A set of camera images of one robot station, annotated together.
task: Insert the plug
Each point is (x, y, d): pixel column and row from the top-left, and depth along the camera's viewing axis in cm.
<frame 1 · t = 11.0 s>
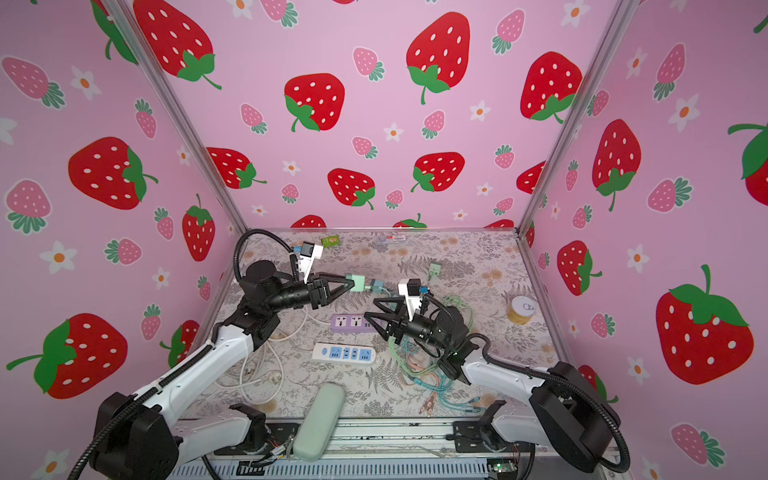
left hand: (350, 285, 68), fingers open
right hand: (368, 310, 69), fingers open
purple power strip: (351, 323, 94), point 3 cm above the table
white blue power strip: (361, 354, 88), point 3 cm above the table
green snack packet: (330, 241, 119), on the table
green charger plug: (359, 282, 70), point 31 cm above the table
yellow tape roll: (521, 309, 95), point 5 cm above the table
small clear packet: (384, 240, 120), on the table

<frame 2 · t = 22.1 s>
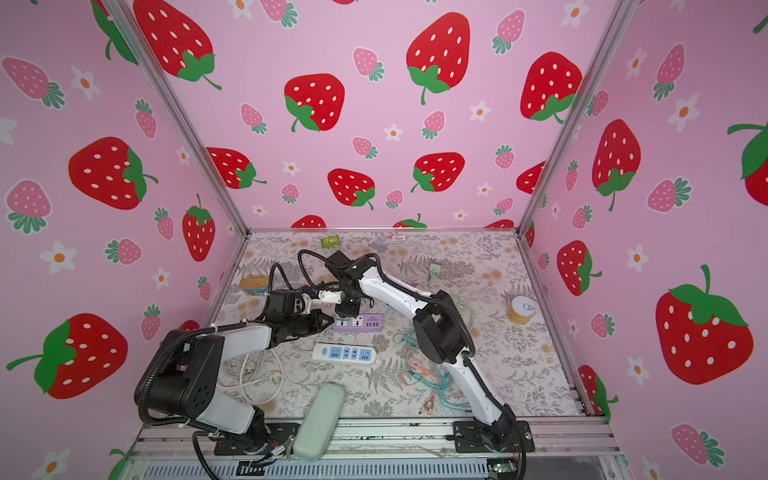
left hand: (333, 320, 92), fingers closed
right hand: (341, 307, 92), fingers open
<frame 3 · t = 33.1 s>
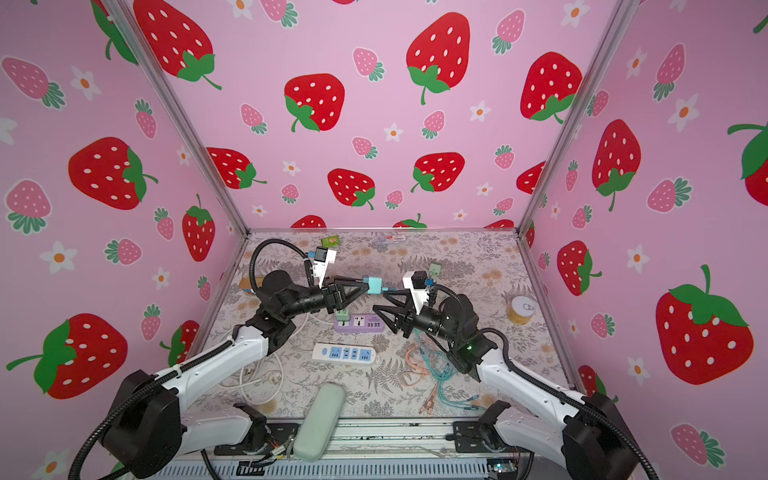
left hand: (365, 289, 68), fingers open
right hand: (377, 302, 68), fingers open
teal charger plug: (375, 284, 69), point 32 cm above the table
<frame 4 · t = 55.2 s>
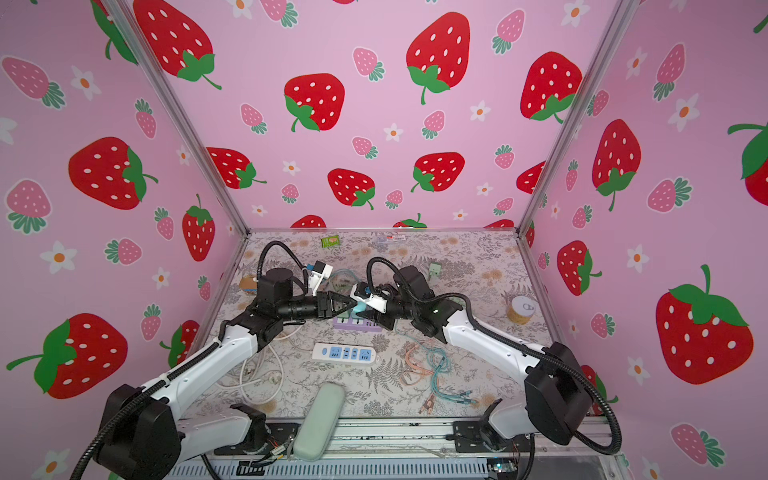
left hand: (353, 305, 74), fingers open
right hand: (359, 302, 77), fingers open
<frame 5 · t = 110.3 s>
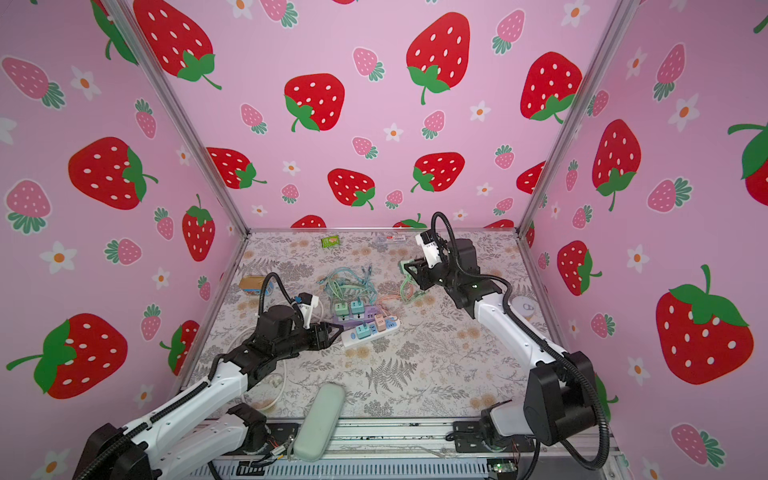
left hand: (337, 328, 80), fingers open
right hand: (408, 262, 81), fingers open
teal charger plug 2: (363, 331, 88), point 7 cm above the table
pink charger plug: (380, 321, 90), point 7 cm above the table
